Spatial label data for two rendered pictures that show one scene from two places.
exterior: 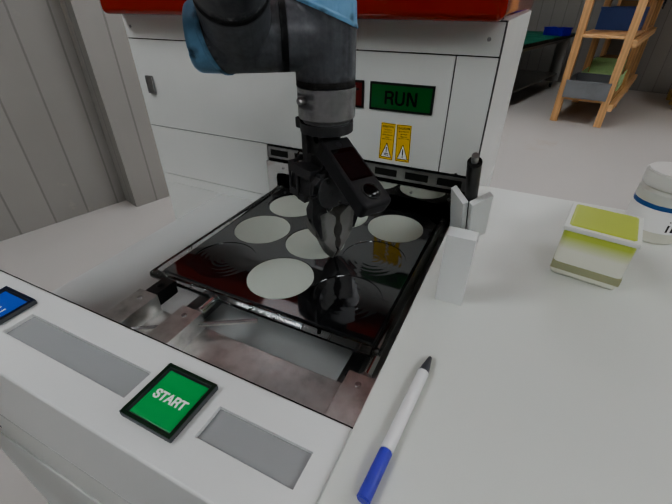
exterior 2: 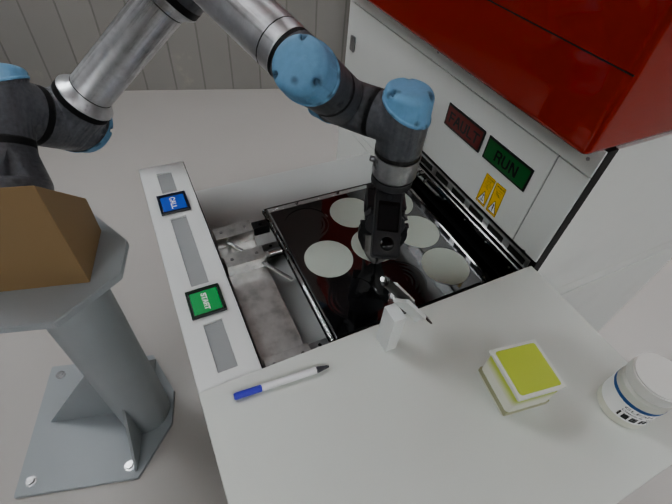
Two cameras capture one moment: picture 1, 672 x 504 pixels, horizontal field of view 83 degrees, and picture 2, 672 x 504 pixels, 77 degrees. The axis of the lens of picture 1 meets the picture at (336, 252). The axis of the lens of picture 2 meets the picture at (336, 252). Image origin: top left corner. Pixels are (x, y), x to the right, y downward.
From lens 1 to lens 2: 0.38 m
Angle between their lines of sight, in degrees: 29
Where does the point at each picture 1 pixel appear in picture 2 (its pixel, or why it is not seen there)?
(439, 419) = (299, 395)
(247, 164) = not seen: hidden behind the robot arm
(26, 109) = not seen: outside the picture
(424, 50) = (536, 136)
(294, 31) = (371, 120)
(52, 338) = (185, 235)
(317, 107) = (378, 169)
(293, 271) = (339, 259)
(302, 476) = (225, 371)
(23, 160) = not seen: hidden behind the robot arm
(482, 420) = (318, 411)
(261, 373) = (271, 311)
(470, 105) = (554, 203)
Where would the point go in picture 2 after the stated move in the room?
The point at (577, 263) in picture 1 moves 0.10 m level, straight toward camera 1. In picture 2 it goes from (490, 381) to (425, 395)
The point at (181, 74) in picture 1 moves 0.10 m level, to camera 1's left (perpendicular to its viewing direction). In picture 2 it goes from (373, 48) to (342, 36)
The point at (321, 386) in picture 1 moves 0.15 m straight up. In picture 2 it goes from (293, 340) to (293, 289)
